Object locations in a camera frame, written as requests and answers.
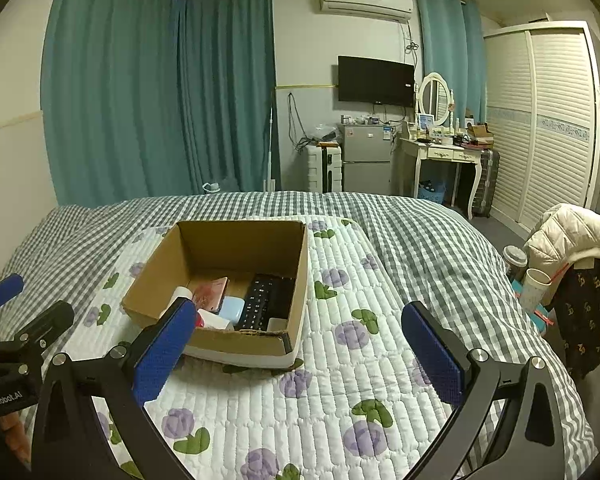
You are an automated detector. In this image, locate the black remote control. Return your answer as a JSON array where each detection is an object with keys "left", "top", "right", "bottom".
[{"left": 235, "top": 274, "right": 296, "bottom": 333}]

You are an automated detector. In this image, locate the white dressing table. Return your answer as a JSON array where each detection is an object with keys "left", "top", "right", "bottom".
[{"left": 397, "top": 135, "right": 483, "bottom": 218}]

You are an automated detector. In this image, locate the person's left hand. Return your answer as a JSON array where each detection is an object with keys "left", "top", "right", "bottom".
[{"left": 0, "top": 412, "right": 34, "bottom": 468}]

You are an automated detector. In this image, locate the green window curtain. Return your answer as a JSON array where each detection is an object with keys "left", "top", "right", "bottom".
[{"left": 414, "top": 0, "right": 487, "bottom": 126}]

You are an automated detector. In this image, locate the glass jar with lid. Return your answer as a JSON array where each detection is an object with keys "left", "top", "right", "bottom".
[{"left": 502, "top": 245, "right": 529, "bottom": 281}]

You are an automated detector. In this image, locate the white puffer jacket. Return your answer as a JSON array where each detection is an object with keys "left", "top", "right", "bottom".
[{"left": 524, "top": 203, "right": 600, "bottom": 281}]

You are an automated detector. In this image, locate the white roll-on bottle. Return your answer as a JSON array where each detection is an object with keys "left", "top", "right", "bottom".
[{"left": 166, "top": 286, "right": 196, "bottom": 312}]

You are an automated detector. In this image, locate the dark printed cloth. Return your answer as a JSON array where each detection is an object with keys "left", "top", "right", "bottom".
[{"left": 552, "top": 255, "right": 600, "bottom": 381}]

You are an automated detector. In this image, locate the floral quilted mat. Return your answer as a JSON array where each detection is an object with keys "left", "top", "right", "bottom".
[{"left": 17, "top": 216, "right": 486, "bottom": 480}]

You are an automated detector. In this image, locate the red packet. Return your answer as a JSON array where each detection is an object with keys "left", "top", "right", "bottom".
[{"left": 192, "top": 276, "right": 229, "bottom": 314}]

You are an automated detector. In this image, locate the black wall television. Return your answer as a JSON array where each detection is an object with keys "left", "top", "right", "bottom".
[{"left": 337, "top": 55, "right": 415, "bottom": 108}]

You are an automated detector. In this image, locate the oval white vanity mirror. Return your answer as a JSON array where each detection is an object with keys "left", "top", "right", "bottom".
[{"left": 416, "top": 72, "right": 453, "bottom": 128}]

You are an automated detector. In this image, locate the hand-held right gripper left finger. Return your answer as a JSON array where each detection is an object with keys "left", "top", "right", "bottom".
[{"left": 30, "top": 297, "right": 199, "bottom": 480}]

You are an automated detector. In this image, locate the white mop pole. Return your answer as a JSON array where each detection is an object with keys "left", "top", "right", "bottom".
[{"left": 262, "top": 102, "right": 277, "bottom": 192}]

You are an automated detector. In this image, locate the light blue case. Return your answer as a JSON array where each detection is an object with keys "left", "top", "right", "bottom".
[{"left": 219, "top": 296, "right": 246, "bottom": 322}]

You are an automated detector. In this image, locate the dark grey suitcase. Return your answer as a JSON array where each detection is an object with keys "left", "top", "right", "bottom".
[{"left": 472, "top": 149, "right": 501, "bottom": 219}]

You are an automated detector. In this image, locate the white paper cup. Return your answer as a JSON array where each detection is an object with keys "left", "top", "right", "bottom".
[{"left": 521, "top": 267, "right": 556, "bottom": 311}]

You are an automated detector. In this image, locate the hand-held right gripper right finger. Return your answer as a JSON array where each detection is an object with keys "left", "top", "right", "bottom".
[{"left": 401, "top": 301, "right": 566, "bottom": 480}]

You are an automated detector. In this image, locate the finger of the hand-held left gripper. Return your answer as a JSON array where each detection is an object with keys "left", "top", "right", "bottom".
[
  {"left": 0, "top": 273, "right": 25, "bottom": 314},
  {"left": 0, "top": 301, "right": 75, "bottom": 375}
]

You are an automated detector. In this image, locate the white louvred wardrobe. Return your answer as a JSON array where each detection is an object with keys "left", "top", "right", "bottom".
[{"left": 482, "top": 20, "right": 600, "bottom": 231}]

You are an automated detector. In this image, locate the white air conditioner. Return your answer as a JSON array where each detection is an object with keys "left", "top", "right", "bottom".
[{"left": 319, "top": 0, "right": 415, "bottom": 23}]

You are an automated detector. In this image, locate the silver small fridge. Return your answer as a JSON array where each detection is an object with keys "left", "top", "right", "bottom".
[{"left": 341, "top": 122, "right": 394, "bottom": 193}]

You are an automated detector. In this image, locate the small brown cardboard box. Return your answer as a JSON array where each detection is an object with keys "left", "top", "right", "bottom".
[{"left": 467, "top": 122, "right": 495, "bottom": 144}]

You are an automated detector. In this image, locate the hanging black cable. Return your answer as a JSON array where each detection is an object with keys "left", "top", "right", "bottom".
[{"left": 286, "top": 92, "right": 307, "bottom": 153}]

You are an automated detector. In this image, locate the white bottle with red cap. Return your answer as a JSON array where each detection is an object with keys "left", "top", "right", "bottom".
[{"left": 195, "top": 309, "right": 236, "bottom": 332}]

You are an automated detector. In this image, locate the white ribbed suitcase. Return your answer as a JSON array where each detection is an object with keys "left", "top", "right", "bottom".
[{"left": 307, "top": 144, "right": 344, "bottom": 193}]

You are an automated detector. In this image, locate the blue plastic basket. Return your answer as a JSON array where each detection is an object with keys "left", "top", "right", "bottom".
[{"left": 419, "top": 179, "right": 447, "bottom": 204}]

